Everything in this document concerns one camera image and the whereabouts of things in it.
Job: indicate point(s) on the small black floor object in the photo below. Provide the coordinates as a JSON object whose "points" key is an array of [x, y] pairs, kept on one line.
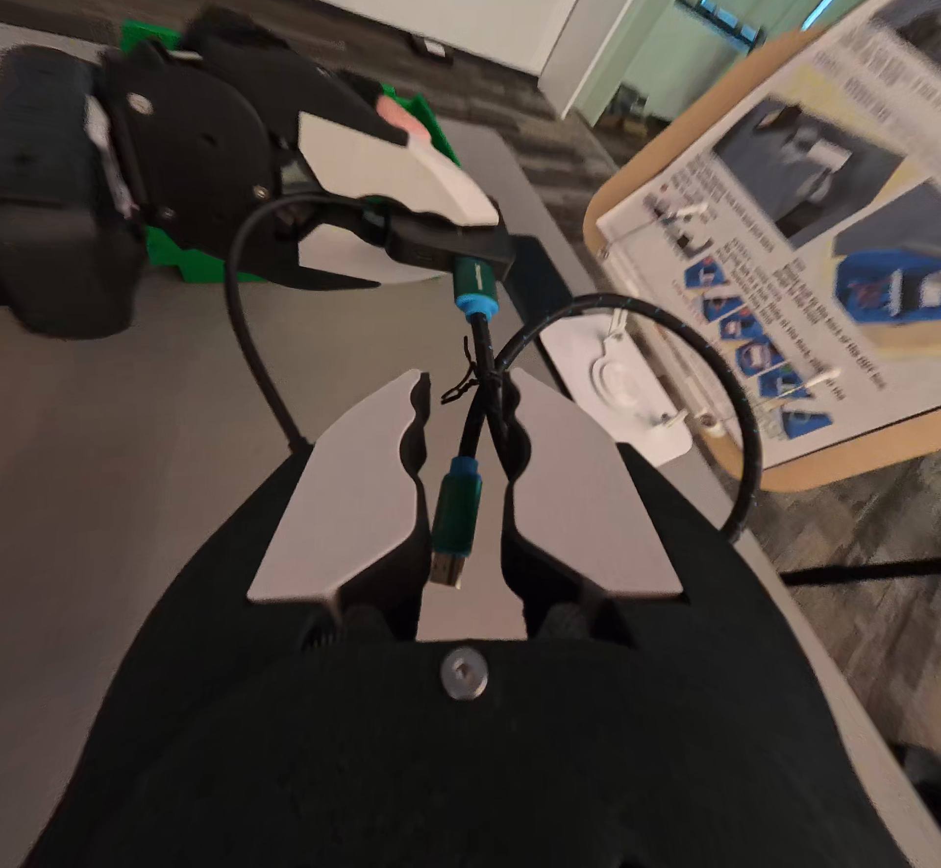
{"points": [[428, 45]]}

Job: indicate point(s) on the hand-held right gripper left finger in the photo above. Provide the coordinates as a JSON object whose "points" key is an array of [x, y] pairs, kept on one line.
{"points": [[331, 516]]}

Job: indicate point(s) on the green plastic bin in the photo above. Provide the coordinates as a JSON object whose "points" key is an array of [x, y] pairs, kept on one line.
{"points": [[191, 258]]}

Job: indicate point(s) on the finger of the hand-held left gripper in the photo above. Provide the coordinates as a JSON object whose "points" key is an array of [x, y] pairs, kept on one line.
{"points": [[360, 263], [383, 170]]}

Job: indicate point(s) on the instruction sheet on stand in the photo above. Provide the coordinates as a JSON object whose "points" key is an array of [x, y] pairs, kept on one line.
{"points": [[868, 464]]}

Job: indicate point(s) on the black mat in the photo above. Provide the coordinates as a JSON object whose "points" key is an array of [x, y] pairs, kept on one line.
{"points": [[532, 295]]}

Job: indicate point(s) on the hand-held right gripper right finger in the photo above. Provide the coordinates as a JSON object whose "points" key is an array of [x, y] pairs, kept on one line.
{"points": [[596, 516]]}

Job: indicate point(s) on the black usb hub lead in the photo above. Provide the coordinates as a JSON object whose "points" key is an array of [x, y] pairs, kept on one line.
{"points": [[235, 295]]}

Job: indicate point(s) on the white stand base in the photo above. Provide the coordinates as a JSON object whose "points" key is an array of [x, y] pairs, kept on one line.
{"points": [[618, 383]]}

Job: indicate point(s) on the person's left hand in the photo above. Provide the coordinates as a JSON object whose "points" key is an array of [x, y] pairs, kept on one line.
{"points": [[397, 108]]}

